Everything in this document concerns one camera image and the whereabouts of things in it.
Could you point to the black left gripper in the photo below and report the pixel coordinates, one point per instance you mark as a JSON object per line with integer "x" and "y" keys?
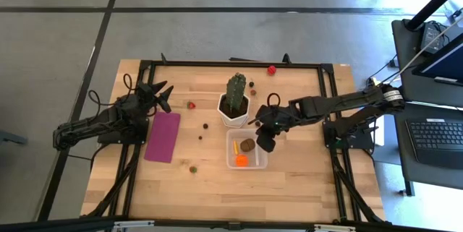
{"x": 150, "y": 103}

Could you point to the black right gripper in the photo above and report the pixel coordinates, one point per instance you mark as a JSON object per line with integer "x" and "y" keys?
{"x": 278, "y": 116}

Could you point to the clear plastic tupperware container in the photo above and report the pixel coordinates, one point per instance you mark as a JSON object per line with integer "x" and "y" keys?
{"x": 260, "y": 134}

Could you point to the brown toy kiwi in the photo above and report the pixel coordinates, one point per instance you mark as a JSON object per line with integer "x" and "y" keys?
{"x": 247, "y": 145}

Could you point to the red toy strawberry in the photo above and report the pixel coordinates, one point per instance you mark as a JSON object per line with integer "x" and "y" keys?
{"x": 191, "y": 105}

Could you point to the yellow toy banana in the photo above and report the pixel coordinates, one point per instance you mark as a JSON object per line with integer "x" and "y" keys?
{"x": 236, "y": 147}

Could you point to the orange toy mandarin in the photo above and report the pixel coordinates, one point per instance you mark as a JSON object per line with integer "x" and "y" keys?
{"x": 242, "y": 160}

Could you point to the small reddish brown toy berry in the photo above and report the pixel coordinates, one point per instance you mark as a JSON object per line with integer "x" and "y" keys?
{"x": 253, "y": 92}

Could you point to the red toy raspberry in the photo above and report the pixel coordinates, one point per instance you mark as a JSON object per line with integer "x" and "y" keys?
{"x": 271, "y": 69}

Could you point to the red strawberry with green leaves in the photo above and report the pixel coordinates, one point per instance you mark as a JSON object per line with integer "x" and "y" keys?
{"x": 193, "y": 169}

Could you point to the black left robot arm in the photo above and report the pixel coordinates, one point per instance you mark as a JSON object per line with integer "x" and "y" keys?
{"x": 90, "y": 123}

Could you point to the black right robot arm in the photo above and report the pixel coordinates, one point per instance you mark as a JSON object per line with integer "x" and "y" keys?
{"x": 343, "y": 102}

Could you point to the white plant pot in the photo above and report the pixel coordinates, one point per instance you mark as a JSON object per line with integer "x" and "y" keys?
{"x": 224, "y": 116}

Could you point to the purple cloth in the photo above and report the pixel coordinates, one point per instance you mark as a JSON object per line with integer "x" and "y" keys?
{"x": 162, "y": 138}

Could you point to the green cactus plant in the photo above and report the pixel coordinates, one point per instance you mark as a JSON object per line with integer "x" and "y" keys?
{"x": 236, "y": 91}

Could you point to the dark grey desk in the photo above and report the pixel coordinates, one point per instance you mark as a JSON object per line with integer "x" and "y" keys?
{"x": 401, "y": 62}

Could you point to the grey furniture leg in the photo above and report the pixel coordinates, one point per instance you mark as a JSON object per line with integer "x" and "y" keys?
{"x": 11, "y": 138}

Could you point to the black keyboard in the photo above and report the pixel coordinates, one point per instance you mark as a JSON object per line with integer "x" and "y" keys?
{"x": 434, "y": 141}

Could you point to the black power adapter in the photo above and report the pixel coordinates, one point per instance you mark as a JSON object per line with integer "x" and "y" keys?
{"x": 432, "y": 37}

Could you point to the black desk screen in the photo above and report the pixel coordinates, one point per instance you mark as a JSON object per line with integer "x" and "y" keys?
{"x": 445, "y": 62}

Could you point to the black diagonal pole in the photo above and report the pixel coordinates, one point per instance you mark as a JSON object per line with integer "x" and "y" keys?
{"x": 434, "y": 2}

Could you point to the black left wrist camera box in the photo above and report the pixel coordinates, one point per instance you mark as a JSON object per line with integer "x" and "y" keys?
{"x": 144, "y": 90}

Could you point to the black aluminium table frame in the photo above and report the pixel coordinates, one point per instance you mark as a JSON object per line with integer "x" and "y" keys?
{"x": 217, "y": 64}

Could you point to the black camera mount rail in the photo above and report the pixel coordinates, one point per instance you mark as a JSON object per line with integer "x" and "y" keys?
{"x": 72, "y": 224}

